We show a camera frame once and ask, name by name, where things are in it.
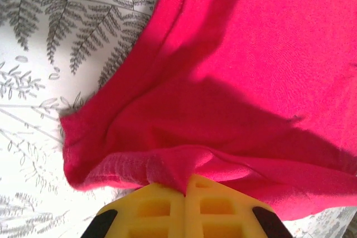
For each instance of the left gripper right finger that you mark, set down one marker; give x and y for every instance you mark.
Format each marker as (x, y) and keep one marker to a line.
(228, 213)

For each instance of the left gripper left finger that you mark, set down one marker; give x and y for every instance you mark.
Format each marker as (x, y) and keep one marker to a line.
(145, 215)

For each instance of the floral tablecloth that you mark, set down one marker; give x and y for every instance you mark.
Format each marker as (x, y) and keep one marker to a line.
(55, 54)

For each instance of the red t-shirt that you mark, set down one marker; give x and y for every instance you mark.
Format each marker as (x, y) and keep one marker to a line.
(237, 82)

